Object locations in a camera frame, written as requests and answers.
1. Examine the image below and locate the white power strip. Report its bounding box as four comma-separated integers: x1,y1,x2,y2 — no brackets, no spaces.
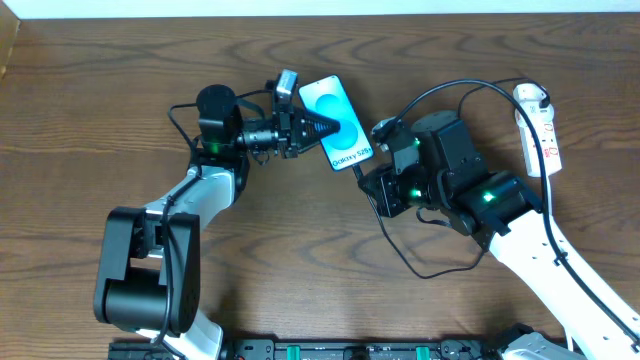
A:
515,101,562,177

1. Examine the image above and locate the black USB charging cable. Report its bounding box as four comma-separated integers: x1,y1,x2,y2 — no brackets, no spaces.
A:
351,77,554,280

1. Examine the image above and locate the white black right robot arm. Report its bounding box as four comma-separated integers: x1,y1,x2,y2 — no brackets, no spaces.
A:
358,111,639,359

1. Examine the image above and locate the white USB charger plug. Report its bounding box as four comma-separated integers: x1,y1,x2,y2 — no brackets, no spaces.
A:
513,83,551,113

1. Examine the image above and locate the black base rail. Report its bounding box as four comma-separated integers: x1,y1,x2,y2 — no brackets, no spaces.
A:
107,338,506,360

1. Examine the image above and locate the white power strip cord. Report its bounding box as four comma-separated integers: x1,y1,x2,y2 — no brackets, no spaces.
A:
542,174,576,354

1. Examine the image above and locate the blue Samsung Galaxy smartphone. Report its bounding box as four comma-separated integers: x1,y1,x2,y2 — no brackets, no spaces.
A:
297,74,376,173

